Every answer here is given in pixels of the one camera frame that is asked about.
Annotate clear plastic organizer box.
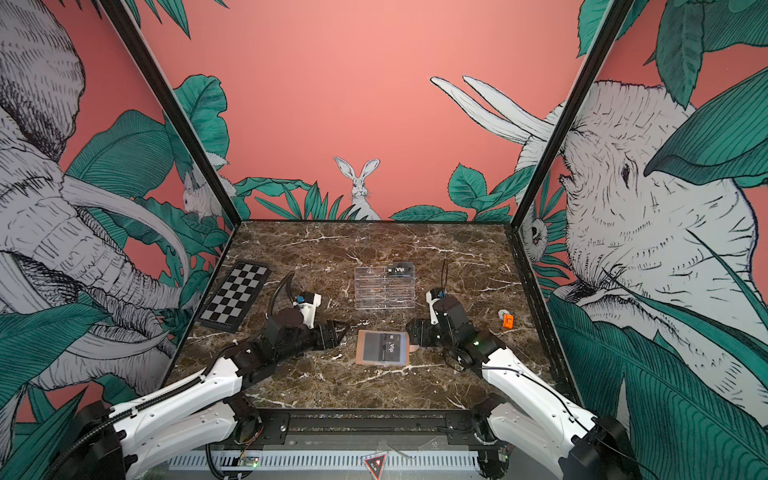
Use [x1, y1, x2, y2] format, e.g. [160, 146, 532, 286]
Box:
[354, 265, 416, 310]

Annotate black vip card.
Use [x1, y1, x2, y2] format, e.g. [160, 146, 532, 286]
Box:
[386, 262, 415, 278]
[387, 267, 409, 278]
[377, 332, 408, 365]

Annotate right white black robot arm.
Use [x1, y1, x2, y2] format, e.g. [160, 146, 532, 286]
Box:
[406, 288, 642, 479]

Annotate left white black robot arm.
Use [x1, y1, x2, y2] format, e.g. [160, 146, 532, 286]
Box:
[43, 307, 349, 479]

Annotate small orange toy car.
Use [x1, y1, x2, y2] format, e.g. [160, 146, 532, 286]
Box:
[498, 309, 515, 330]

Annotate black white checkerboard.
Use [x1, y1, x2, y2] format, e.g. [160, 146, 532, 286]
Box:
[196, 260, 271, 333]

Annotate red triangle warning sticker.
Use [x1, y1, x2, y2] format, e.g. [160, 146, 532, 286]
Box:
[363, 453, 387, 480]

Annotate white perforated vent strip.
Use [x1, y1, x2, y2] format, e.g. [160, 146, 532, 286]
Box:
[167, 449, 481, 474]

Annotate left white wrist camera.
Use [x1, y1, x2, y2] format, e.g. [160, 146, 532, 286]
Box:
[293, 292, 322, 329]

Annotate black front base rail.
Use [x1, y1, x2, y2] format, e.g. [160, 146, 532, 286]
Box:
[224, 408, 505, 450]

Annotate right black frame post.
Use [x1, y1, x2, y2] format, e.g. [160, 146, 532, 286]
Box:
[511, 0, 633, 230]

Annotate black frame post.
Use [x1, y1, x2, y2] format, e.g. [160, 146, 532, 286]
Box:
[511, 0, 633, 230]
[99, 0, 242, 228]

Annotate left black frame post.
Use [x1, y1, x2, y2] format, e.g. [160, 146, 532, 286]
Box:
[99, 0, 242, 228]

